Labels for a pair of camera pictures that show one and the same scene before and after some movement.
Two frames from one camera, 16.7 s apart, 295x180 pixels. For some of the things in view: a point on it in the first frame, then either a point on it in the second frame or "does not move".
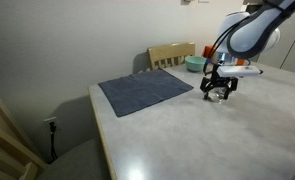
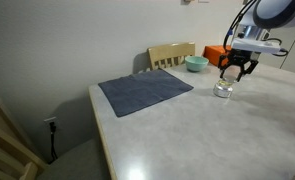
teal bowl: [195, 63] does not move
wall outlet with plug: [51, 124] does not move
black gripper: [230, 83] → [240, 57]
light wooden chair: [169, 55] does not move
